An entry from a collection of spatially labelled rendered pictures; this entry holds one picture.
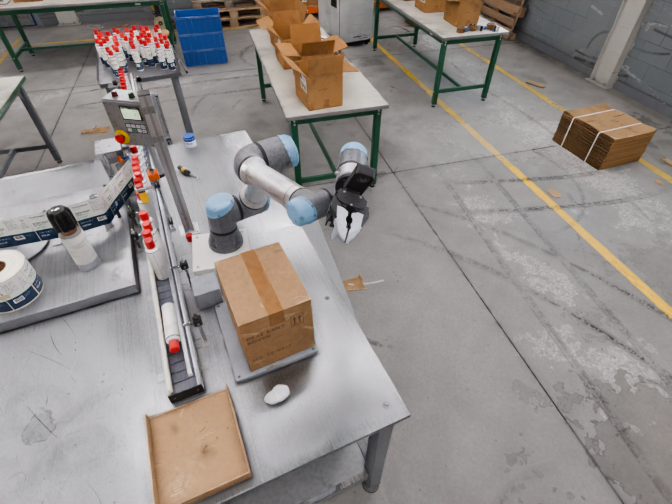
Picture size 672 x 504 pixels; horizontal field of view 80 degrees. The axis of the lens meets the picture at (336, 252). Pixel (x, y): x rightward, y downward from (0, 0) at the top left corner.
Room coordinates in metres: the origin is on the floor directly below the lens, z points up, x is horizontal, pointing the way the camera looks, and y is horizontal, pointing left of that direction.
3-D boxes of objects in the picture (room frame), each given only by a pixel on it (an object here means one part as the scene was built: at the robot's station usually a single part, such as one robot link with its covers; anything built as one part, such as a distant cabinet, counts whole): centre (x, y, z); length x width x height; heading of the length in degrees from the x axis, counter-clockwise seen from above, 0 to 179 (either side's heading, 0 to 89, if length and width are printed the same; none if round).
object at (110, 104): (1.51, 0.79, 1.38); 0.17 x 0.10 x 0.19; 79
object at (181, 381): (1.37, 0.83, 0.86); 1.65 x 0.08 x 0.04; 24
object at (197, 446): (0.46, 0.42, 0.85); 0.30 x 0.26 x 0.04; 24
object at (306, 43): (3.48, 0.20, 0.96); 0.53 x 0.45 x 0.37; 108
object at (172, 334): (0.85, 0.59, 0.91); 0.20 x 0.05 x 0.05; 22
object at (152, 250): (1.12, 0.71, 0.98); 0.05 x 0.05 x 0.20
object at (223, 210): (1.33, 0.48, 1.05); 0.13 x 0.12 x 0.14; 128
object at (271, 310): (0.89, 0.25, 0.99); 0.30 x 0.24 x 0.27; 26
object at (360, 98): (3.92, 0.28, 0.39); 2.20 x 0.80 x 0.78; 16
